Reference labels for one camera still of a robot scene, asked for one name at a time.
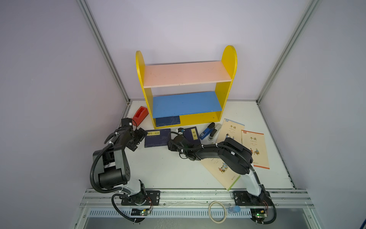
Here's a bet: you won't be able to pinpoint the red tape dispenser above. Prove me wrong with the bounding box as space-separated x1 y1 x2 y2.
132 106 149 127

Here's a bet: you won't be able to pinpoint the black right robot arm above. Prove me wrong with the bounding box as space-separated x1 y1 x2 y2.
167 132 272 205

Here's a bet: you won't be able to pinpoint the beige book blue edge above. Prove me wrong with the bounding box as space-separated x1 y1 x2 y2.
216 118 245 144

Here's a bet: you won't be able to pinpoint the dark purple book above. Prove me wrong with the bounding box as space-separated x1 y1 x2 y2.
183 127 201 144
144 128 171 148

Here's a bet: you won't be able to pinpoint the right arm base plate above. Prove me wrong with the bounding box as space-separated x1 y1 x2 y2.
232 190 273 207

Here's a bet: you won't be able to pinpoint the left green circuit board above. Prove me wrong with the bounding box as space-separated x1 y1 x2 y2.
131 209 151 216

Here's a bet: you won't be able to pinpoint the beige book green edge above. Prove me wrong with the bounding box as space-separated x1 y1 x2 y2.
200 158 241 190

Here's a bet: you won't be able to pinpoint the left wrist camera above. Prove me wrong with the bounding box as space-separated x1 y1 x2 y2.
120 118 133 128

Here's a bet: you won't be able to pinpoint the small blue cap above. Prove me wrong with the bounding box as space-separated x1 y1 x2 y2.
227 206 241 214

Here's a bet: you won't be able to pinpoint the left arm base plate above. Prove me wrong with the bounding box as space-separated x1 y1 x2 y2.
119 189 161 206

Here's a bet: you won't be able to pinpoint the blue black stapler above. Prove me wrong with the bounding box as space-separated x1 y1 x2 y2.
199 122 215 140

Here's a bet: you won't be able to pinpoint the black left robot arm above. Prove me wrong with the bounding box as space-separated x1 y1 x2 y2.
90 126 147 223

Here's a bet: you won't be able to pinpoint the beige book orange edge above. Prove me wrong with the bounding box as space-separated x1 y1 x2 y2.
242 130 270 169

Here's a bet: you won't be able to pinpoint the yellow shelf pink blue boards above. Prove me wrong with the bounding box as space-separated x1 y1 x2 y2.
135 45 238 128

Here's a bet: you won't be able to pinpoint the right green circuit board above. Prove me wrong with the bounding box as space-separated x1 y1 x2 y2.
251 209 267 220

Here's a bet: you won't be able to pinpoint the beige tape ring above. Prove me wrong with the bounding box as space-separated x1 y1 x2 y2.
208 201 227 224

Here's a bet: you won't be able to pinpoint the aluminium front rail frame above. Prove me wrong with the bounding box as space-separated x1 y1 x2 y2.
71 189 323 229

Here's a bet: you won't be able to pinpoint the green circuit board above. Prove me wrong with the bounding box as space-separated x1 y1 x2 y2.
131 209 151 216
251 209 267 220

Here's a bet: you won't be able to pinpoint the blue book yellow label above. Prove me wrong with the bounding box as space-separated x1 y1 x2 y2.
155 116 181 127

